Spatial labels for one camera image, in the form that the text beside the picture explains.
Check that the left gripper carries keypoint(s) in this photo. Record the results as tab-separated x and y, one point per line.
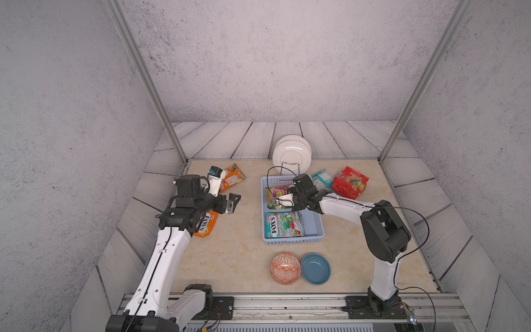
220	208

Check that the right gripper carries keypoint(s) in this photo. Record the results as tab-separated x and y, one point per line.
292	189

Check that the light blue plastic basket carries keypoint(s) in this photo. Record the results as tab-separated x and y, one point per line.
312	221

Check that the teal Fox's candy bag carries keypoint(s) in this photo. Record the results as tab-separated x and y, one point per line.
284	225

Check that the red candy bag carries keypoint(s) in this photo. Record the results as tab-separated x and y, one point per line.
349	183

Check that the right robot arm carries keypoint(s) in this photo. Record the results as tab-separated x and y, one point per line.
386	234

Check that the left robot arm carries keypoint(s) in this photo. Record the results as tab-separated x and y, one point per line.
149	309

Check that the orange Fox's candy bag back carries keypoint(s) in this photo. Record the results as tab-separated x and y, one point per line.
234	175

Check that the white plates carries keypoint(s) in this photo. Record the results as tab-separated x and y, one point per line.
292	148

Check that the blue bowl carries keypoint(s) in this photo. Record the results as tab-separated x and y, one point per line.
315	269

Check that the orange patterned bowl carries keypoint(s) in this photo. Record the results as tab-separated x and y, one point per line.
285	269

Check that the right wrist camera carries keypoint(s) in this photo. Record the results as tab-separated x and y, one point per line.
285	200

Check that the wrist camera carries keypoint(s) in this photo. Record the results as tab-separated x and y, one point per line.
215	177
285	200

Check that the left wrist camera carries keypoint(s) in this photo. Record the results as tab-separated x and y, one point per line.
215	177

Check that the metal wire plate rack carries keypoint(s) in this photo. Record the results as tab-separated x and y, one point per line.
289	168

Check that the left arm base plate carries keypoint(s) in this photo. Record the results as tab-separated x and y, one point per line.
222	309

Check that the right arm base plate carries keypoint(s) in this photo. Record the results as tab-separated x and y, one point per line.
372	307

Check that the aluminium front rail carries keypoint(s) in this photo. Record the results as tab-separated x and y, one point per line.
313	312

